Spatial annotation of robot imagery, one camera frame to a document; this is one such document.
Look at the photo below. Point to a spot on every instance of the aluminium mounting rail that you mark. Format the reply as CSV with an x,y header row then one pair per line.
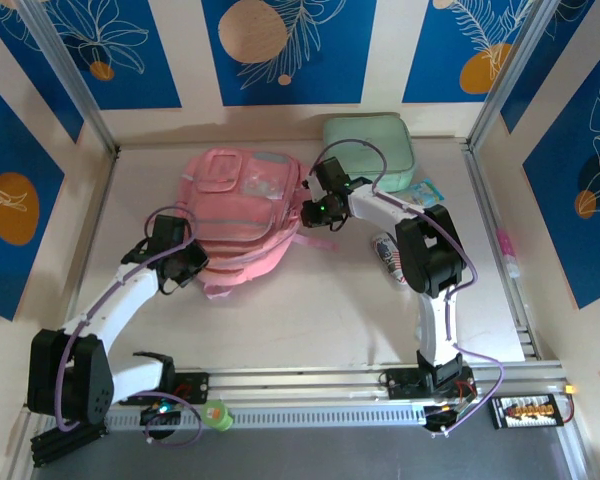
x,y
305,382

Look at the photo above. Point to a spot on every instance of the flag print pencil case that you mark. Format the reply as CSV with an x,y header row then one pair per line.
x,y
390,255

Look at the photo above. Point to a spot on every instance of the mint green zip bag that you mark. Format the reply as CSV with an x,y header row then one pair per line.
x,y
395,150

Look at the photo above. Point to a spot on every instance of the aluminium side rail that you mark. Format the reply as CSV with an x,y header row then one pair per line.
x,y
485,200

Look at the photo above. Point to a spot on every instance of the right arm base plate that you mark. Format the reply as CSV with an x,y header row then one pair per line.
x,y
400,382

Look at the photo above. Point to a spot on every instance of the pink backpack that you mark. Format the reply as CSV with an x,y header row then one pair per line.
x,y
240,220

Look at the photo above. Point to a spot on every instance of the aluminium frame post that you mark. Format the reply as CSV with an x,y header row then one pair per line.
x,y
510,75
75,75

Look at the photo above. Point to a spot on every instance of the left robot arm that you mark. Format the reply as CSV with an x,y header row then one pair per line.
x,y
90,380

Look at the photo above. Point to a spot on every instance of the blue wet wipes pack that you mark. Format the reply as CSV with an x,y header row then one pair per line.
x,y
425,192

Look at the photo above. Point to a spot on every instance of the black power distribution board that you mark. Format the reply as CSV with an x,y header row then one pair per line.
x,y
525,411

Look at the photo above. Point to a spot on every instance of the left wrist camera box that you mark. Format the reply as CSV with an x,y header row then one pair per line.
x,y
169,231

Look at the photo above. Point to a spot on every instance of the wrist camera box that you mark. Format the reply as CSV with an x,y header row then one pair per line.
x,y
330,174
169,231

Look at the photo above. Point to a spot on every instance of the yellow power connector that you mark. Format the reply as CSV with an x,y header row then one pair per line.
x,y
571,390

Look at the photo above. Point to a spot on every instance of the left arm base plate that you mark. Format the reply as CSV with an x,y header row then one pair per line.
x,y
195,387

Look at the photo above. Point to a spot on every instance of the pink dotted item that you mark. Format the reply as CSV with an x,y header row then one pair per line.
x,y
506,247

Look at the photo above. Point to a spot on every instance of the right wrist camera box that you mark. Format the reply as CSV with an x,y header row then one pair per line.
x,y
330,174

